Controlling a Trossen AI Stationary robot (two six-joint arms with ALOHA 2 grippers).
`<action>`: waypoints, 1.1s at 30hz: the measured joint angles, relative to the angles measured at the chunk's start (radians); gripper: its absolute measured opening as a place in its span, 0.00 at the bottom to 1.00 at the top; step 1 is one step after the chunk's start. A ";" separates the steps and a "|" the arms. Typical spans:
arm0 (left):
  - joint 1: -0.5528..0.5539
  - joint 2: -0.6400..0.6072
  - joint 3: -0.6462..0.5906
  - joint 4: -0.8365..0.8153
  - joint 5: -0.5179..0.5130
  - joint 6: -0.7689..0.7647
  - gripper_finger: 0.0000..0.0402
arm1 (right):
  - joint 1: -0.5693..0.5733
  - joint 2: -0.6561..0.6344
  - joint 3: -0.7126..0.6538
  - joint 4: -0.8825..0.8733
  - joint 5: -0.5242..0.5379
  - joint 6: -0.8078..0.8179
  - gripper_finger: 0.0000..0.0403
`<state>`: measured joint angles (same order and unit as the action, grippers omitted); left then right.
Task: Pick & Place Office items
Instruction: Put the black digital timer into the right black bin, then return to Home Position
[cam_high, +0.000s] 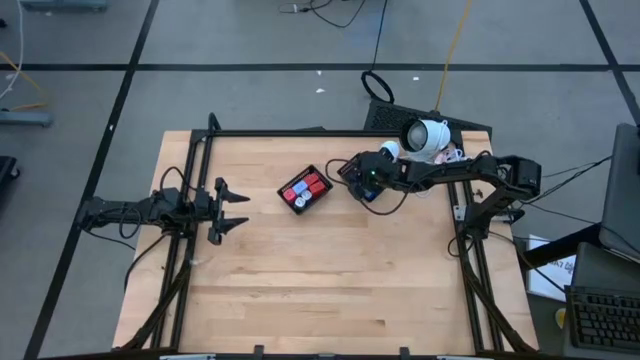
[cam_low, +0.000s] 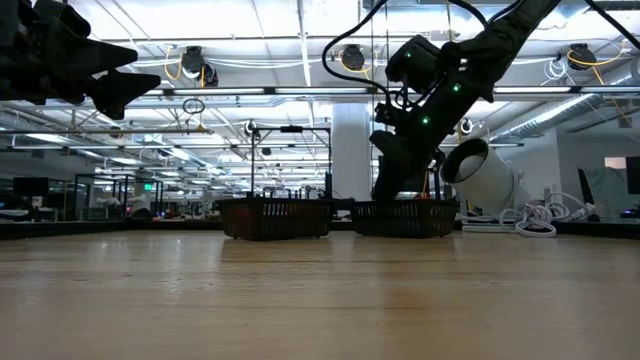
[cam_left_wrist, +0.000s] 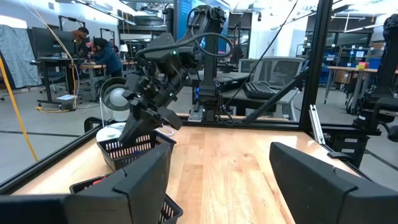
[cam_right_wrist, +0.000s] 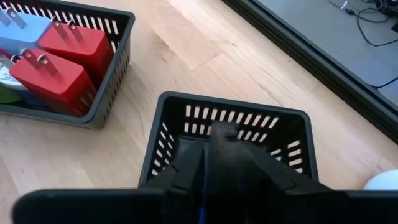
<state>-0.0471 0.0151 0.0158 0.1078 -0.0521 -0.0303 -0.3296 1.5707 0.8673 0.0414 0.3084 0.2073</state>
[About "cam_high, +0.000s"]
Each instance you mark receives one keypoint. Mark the grey laptop lid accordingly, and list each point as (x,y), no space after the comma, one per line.
(622,200)

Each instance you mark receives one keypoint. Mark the grey-blue floor foot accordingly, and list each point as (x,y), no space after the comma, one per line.
(65,5)
(25,119)

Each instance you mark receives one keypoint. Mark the pale blue small block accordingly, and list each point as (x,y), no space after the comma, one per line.
(300,187)

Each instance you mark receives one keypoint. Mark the grey metal mounting plate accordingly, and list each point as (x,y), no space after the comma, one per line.
(459,212)

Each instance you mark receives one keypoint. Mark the white round puck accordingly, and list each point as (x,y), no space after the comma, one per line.
(391,148)

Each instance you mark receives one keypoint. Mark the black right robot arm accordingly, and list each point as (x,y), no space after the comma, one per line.
(522,175)

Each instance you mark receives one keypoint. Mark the black support bar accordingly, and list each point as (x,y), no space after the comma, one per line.
(560,247)

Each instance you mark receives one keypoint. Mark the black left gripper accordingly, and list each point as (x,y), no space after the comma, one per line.
(215,215)

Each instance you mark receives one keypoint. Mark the black aluminium table frame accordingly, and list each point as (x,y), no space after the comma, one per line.
(250,133)

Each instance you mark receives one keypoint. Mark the dark laptop body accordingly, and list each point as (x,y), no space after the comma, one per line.
(605,270)

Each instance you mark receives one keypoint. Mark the black slotted plastic basket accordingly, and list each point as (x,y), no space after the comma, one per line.
(316,200)
(347,172)

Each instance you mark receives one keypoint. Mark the white spotlight lamp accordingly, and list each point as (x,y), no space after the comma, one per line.
(430,137)

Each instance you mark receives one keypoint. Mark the black keyboard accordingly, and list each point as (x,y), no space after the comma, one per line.
(605,320)

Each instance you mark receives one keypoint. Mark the pinkish red small block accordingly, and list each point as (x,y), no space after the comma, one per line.
(290,195)

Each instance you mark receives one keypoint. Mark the black perforated metal box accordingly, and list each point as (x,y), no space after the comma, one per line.
(387,117)

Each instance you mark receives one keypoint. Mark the black floor object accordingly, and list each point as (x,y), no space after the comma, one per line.
(6,172)

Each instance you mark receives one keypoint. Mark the small yellow object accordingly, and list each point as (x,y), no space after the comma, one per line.
(561,318)

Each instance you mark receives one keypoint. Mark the red block with white dot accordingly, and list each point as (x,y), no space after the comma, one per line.
(316,187)

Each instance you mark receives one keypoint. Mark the white paper sheet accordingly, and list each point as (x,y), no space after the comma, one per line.
(550,280)

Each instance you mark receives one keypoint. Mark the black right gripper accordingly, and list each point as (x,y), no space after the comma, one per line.
(379,170)

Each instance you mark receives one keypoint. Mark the black clamp bracket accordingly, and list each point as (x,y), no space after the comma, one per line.
(258,352)
(404,353)

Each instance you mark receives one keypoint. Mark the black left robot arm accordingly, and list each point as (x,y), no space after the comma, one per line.
(155,207)

